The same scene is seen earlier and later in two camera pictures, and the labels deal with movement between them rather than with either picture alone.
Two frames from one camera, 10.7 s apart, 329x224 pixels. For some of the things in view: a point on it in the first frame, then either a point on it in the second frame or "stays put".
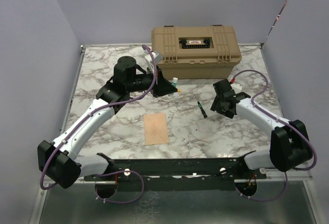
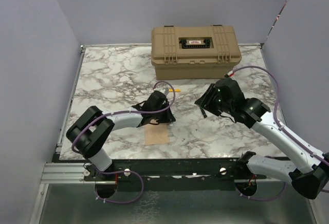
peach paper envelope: [155, 129] stays put
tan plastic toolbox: [196, 52] stays put
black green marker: [200, 106] stays put
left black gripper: [162, 87] → [168, 118]
